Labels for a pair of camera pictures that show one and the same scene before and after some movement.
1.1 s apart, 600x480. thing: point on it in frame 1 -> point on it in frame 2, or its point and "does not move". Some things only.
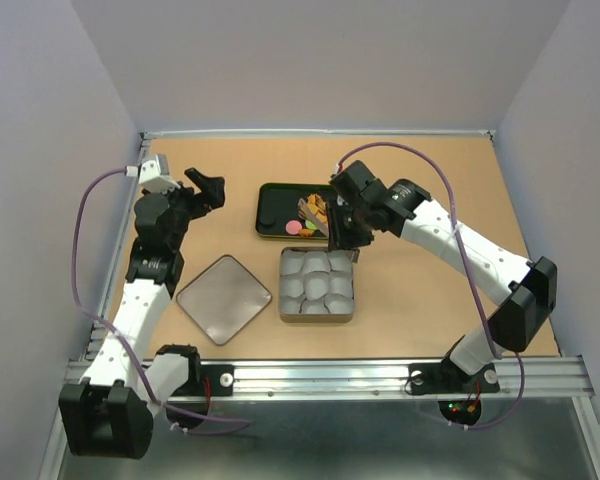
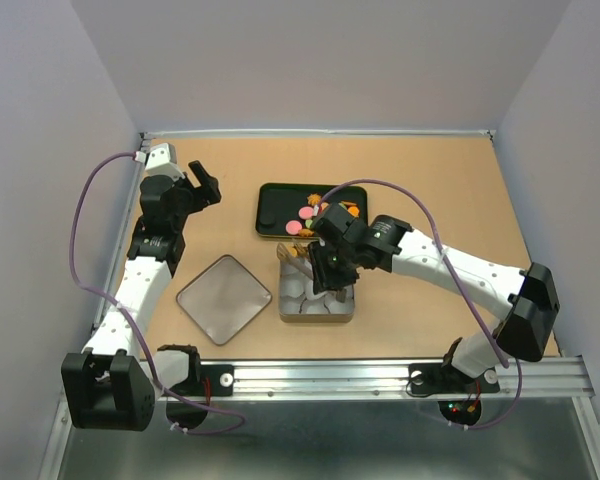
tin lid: x=223 y=299 does not move
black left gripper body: x=184 y=207 does not move
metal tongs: x=319 y=222 -> x=285 y=254
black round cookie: x=268 y=221 does not move
